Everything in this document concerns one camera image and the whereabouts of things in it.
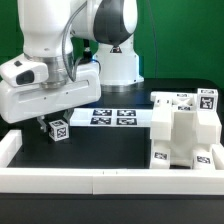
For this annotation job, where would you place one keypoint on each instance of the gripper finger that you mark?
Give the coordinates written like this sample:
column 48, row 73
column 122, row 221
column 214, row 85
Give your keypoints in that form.
column 67, row 115
column 43, row 124

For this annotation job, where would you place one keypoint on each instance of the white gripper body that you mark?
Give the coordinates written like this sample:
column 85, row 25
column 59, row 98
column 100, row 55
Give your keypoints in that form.
column 29, row 101

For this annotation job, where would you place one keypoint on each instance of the white chair seat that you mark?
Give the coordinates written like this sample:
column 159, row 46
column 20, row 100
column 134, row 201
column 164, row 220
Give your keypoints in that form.
column 182, row 152

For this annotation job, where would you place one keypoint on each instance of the white chair back piece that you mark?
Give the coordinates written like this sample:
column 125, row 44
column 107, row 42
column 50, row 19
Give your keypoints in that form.
column 175, row 117

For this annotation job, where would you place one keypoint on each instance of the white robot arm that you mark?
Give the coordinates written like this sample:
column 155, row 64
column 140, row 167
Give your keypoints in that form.
column 73, row 50

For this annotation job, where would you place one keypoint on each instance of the white marker tag sheet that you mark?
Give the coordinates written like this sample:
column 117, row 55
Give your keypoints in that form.
column 102, row 117

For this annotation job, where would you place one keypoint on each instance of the white U-shaped fence wall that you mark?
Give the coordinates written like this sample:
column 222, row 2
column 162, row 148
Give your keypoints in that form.
column 112, row 181

